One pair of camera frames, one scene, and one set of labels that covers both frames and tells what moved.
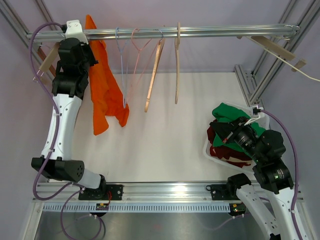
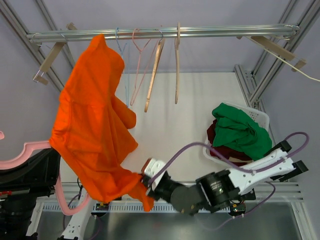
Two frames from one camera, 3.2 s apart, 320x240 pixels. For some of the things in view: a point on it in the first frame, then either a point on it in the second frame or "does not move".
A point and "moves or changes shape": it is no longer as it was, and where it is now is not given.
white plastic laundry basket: x=265 y=125 does not move
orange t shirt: x=107 y=92 moves or changes shape
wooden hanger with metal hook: x=160 y=46 does not move
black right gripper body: x=241 y=134 → x=164 y=189
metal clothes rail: x=251 y=30 does not move
